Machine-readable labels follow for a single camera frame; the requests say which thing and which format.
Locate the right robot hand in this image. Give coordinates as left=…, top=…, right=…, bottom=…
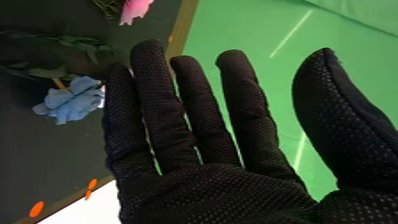
left=101, top=39, right=398, bottom=224

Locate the light blue flower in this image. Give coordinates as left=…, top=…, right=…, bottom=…
left=30, top=75, right=108, bottom=126

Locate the green sprig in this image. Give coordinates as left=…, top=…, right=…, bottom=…
left=0, top=64, right=81, bottom=82
left=0, top=30, right=117, bottom=65

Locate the pink flower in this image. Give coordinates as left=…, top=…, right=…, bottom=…
left=117, top=0, right=156, bottom=27

